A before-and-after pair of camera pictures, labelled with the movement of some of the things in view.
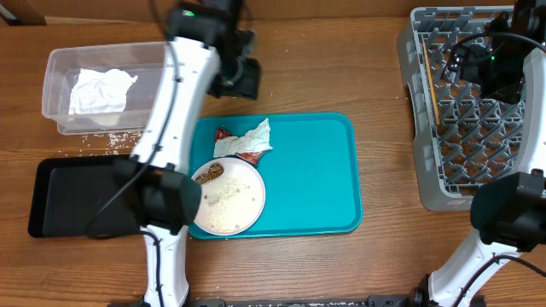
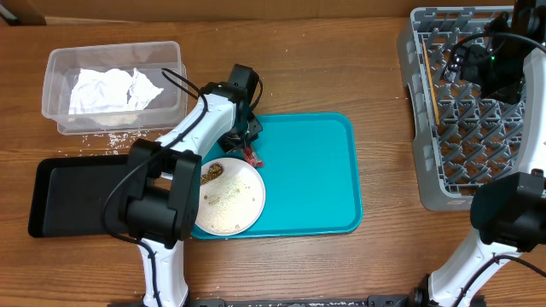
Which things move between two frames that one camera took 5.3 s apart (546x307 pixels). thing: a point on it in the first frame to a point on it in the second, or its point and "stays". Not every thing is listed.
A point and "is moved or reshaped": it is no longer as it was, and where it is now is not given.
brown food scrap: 214,170 stays
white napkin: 96,90 stays
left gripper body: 235,75 to 244,130
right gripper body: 500,71 stays
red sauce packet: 221,132 is moved or reshaped
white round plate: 232,195 stays
